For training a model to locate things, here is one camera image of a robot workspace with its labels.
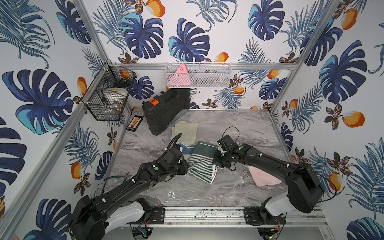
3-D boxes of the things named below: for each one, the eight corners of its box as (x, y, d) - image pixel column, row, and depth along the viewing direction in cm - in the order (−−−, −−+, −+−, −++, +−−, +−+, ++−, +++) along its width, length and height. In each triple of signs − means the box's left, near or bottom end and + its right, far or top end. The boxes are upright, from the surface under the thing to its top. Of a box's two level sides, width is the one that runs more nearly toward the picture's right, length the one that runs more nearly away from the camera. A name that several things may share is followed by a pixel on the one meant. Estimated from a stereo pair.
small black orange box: (127, 130, 112) (126, 127, 109) (135, 117, 120) (134, 115, 118) (135, 131, 111) (133, 129, 108) (143, 119, 119) (142, 116, 117)
